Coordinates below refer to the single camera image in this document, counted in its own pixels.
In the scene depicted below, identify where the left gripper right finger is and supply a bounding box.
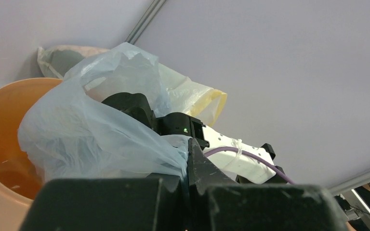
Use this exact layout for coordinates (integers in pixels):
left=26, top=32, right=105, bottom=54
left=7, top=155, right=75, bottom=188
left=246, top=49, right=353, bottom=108
left=188, top=139, right=347, bottom=231

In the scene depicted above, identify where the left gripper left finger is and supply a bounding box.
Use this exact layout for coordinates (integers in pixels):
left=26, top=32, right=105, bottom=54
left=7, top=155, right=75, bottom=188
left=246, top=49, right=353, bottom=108
left=20, top=174, right=185, bottom=231

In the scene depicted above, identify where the large translucent white trash bag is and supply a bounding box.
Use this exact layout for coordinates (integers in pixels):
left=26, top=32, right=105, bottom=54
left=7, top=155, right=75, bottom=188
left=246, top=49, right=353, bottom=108
left=37, top=45, right=227, bottom=127

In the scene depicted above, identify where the light blue plastic trash bag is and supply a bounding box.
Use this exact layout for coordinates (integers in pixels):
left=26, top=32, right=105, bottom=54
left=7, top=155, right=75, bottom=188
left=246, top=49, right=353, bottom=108
left=17, top=43, right=189, bottom=182

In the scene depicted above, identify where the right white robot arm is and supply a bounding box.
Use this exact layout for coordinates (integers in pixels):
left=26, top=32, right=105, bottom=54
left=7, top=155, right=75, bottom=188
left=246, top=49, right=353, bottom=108
left=102, top=92, right=292, bottom=184

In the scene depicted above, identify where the orange plastic trash bin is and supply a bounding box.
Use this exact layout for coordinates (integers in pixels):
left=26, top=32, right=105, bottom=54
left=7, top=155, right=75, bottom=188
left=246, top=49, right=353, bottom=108
left=0, top=77, right=61, bottom=231

